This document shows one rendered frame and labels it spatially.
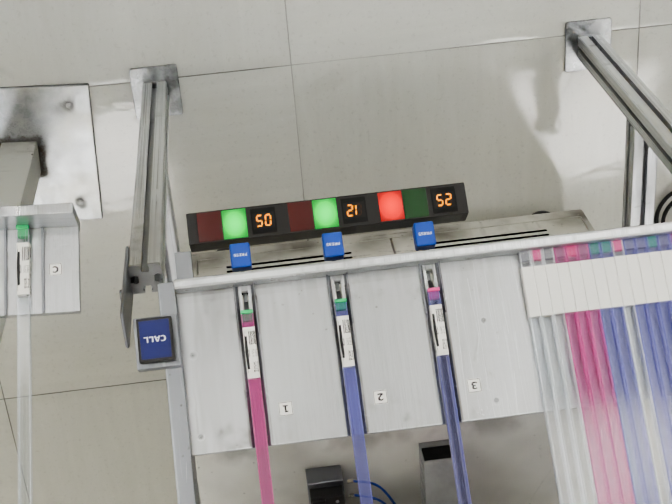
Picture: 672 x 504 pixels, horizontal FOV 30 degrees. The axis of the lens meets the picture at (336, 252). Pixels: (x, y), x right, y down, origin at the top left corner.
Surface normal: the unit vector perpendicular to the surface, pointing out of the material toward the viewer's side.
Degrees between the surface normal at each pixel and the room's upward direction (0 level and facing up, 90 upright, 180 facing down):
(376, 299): 43
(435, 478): 0
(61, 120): 0
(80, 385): 0
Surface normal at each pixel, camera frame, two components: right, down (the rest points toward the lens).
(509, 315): 0.03, -0.25
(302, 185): 0.11, 0.47
